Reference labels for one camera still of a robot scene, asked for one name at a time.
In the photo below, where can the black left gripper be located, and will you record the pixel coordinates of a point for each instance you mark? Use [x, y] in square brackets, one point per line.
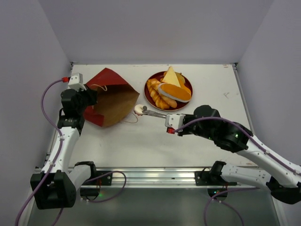
[91, 94]

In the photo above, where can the red paper bag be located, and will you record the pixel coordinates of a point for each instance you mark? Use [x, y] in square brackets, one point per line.
[115, 99]

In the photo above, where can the orange oval bread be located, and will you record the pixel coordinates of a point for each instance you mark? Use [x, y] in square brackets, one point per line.
[174, 92]

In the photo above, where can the long orange lumpy bread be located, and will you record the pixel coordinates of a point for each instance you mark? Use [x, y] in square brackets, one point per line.
[183, 86]

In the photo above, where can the metal tongs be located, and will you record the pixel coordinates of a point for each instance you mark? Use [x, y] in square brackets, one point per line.
[145, 111]

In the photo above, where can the fake sandwich slice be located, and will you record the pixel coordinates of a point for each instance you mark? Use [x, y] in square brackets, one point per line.
[171, 77]

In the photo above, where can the small white round bun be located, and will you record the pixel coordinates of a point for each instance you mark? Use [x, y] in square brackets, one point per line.
[138, 109]

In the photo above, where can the long twisted glazed bread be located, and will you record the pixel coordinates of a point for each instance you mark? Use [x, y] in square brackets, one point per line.
[158, 100]

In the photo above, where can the round seeded bread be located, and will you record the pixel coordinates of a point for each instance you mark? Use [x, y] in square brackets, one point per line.
[180, 77]

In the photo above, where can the orange croissant bread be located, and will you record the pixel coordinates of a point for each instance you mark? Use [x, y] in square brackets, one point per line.
[172, 103]

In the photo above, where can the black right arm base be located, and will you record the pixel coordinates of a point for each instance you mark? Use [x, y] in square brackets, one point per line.
[212, 177]

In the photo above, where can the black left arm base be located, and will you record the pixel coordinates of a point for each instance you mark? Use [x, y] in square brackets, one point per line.
[91, 190]

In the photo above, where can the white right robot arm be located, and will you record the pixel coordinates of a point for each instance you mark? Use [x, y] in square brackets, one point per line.
[276, 174]

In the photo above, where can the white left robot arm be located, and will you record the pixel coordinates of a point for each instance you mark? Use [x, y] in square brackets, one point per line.
[69, 127]

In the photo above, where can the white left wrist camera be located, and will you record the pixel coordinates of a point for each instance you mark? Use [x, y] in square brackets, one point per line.
[75, 81]

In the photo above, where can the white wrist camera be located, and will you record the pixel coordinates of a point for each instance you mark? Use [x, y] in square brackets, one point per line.
[75, 81]
[173, 122]

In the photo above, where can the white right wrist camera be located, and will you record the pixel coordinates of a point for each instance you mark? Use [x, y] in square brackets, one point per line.
[173, 122]

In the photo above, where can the aluminium front rail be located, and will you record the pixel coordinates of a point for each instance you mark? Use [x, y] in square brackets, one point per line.
[169, 177]

